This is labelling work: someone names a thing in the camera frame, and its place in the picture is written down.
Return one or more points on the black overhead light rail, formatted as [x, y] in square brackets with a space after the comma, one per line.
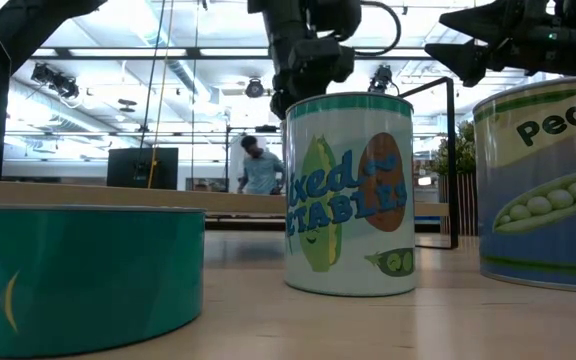
[193, 52]

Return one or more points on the peas can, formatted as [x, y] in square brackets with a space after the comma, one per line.
[543, 200]

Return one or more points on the black studio spotlight cluster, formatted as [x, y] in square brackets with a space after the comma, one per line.
[63, 87]

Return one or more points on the potted green plant ribbed pot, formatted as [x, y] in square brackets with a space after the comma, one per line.
[468, 200]

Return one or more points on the black ceiling camera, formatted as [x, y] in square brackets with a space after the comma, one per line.
[380, 77]

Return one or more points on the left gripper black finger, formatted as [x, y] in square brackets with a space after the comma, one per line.
[278, 106]

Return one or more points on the mixed vegetables can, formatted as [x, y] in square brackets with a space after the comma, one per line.
[348, 200]

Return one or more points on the person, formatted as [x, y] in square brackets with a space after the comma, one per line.
[260, 170]

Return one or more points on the round black ceiling lamp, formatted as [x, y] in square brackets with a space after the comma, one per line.
[254, 88]

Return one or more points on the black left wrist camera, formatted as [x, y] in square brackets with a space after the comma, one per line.
[323, 60]

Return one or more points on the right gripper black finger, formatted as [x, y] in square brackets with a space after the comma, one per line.
[468, 62]
[488, 22]

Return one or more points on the flat teal tuna can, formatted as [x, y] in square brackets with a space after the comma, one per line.
[93, 280]

